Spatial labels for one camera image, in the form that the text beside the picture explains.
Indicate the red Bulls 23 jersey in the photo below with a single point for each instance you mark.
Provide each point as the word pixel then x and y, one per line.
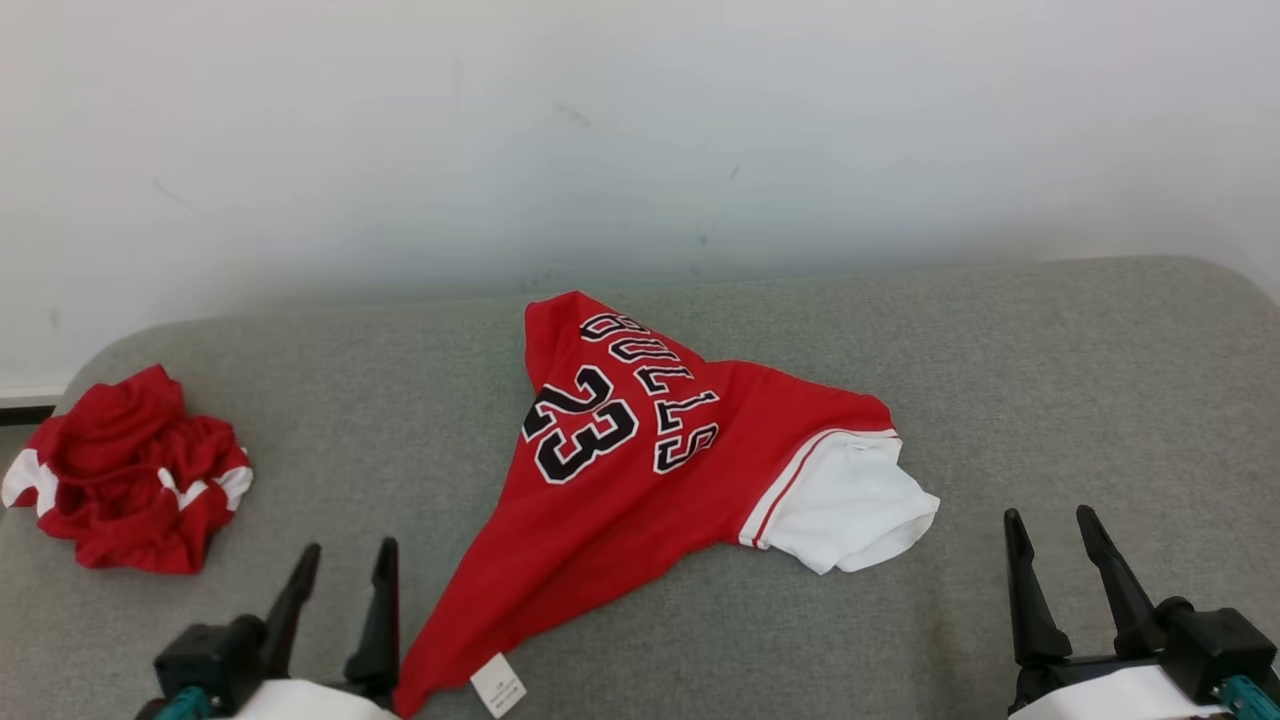
pixel 620 530

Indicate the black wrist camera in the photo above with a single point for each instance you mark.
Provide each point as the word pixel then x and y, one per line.
pixel 210 655
pixel 1215 640

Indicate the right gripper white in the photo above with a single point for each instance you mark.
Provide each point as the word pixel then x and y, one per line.
pixel 1110 695

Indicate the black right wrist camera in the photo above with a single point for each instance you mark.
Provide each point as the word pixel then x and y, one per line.
pixel 1215 640

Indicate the dark wall baseboard strip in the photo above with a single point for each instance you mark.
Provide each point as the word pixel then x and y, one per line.
pixel 25 410

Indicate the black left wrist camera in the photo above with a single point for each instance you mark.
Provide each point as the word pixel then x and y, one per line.
pixel 210 655

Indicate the red shorts white side patches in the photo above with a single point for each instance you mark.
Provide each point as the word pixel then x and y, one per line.
pixel 120 480

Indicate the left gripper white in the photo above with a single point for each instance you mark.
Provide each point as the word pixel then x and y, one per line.
pixel 300 703

